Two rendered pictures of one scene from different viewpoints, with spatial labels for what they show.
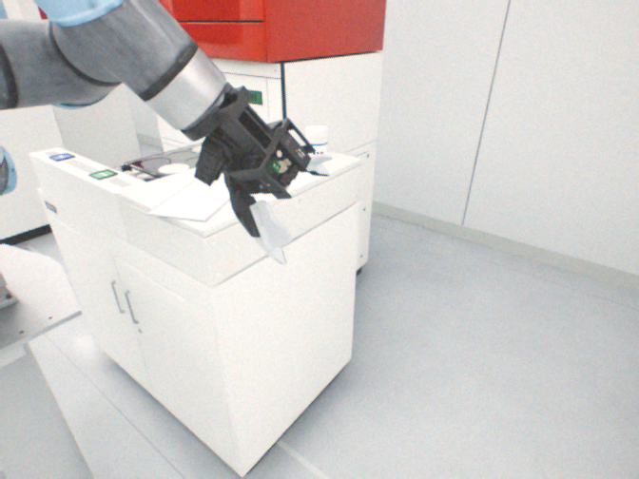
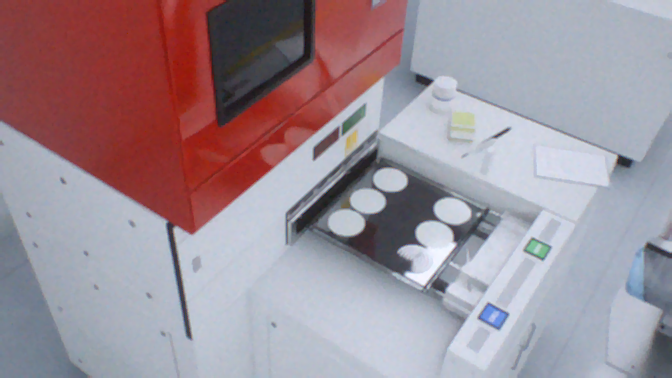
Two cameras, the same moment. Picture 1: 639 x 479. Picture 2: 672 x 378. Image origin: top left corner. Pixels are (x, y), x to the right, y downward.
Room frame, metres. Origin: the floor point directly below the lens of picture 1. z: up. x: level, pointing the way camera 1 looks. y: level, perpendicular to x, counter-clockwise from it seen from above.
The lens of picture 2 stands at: (1.67, 1.72, 2.23)
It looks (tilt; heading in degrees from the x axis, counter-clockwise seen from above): 43 degrees down; 265
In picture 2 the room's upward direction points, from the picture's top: 3 degrees clockwise
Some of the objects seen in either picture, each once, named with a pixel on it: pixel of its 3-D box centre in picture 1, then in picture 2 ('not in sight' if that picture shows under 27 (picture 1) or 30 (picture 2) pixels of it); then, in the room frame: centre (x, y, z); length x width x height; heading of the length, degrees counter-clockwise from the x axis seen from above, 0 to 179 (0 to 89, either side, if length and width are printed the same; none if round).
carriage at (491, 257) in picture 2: not in sight; (487, 266); (1.15, 0.58, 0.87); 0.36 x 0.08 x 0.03; 52
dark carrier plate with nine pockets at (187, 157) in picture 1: (200, 161); (400, 217); (1.37, 0.43, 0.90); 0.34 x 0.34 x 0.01; 52
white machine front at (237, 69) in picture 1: (210, 109); (293, 189); (1.66, 0.45, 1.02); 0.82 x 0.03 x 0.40; 52
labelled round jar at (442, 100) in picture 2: (317, 143); (443, 94); (1.20, 0.01, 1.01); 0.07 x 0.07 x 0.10
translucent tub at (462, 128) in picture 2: not in sight; (462, 127); (1.16, 0.15, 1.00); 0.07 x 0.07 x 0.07; 79
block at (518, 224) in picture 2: not in sight; (515, 222); (1.05, 0.45, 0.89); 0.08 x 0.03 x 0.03; 142
